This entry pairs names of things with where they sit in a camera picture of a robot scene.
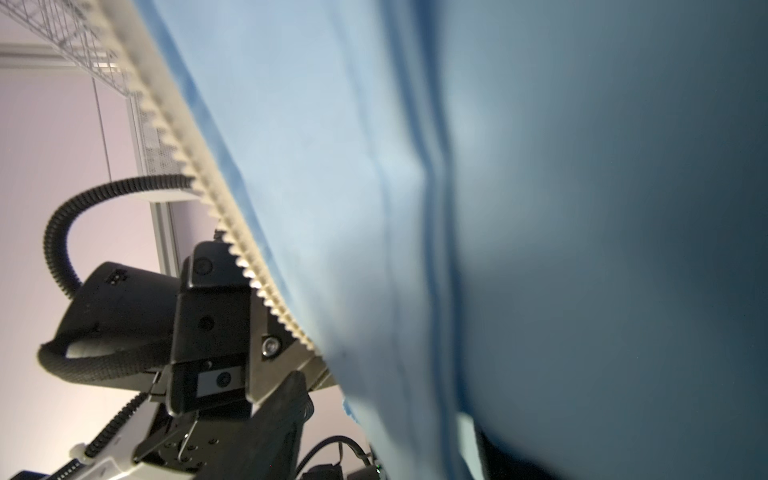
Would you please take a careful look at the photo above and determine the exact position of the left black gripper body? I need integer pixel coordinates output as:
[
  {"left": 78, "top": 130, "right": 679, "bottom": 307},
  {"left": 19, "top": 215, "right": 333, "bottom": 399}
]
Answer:
[{"left": 133, "top": 241, "right": 334, "bottom": 479}]

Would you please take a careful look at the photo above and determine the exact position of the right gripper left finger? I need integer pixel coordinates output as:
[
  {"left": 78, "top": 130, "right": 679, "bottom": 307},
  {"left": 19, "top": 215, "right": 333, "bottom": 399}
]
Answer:
[{"left": 197, "top": 372, "right": 314, "bottom": 480}]

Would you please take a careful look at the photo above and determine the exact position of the long white wire basket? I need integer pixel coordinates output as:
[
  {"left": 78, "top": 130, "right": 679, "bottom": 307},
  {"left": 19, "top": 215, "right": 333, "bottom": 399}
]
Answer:
[{"left": 1, "top": 0, "right": 130, "bottom": 96}]

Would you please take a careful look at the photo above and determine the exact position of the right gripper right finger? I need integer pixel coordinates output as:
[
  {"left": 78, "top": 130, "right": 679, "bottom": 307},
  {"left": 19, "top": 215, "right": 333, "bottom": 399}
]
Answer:
[{"left": 474, "top": 425, "right": 558, "bottom": 480}]

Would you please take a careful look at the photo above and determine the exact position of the light blue jacket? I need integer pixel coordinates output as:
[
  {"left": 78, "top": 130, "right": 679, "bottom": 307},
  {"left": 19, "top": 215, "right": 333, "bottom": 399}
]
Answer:
[{"left": 85, "top": 1, "right": 767, "bottom": 479}]

